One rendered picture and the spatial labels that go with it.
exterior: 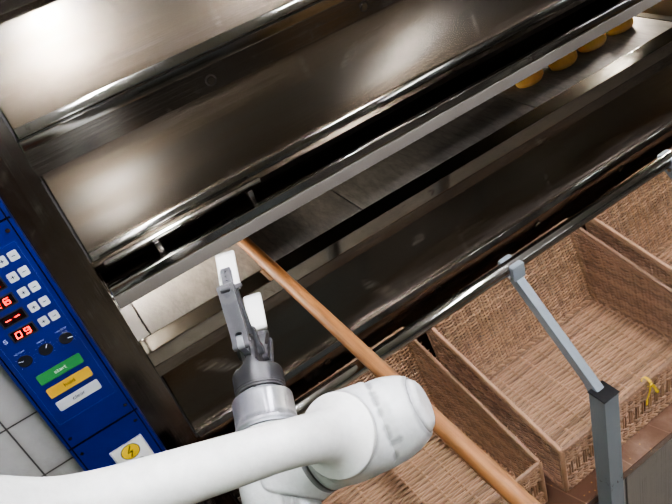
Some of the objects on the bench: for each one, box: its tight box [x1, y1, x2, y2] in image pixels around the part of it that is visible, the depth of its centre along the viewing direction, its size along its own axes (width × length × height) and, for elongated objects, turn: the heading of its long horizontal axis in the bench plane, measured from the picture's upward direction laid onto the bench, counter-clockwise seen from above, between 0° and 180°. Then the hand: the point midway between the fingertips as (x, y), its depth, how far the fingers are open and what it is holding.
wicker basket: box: [422, 218, 672, 492], centre depth 179 cm, size 49×56×28 cm
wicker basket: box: [294, 327, 548, 504], centre depth 162 cm, size 49×56×28 cm
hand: (239, 281), depth 111 cm, fingers open, 13 cm apart
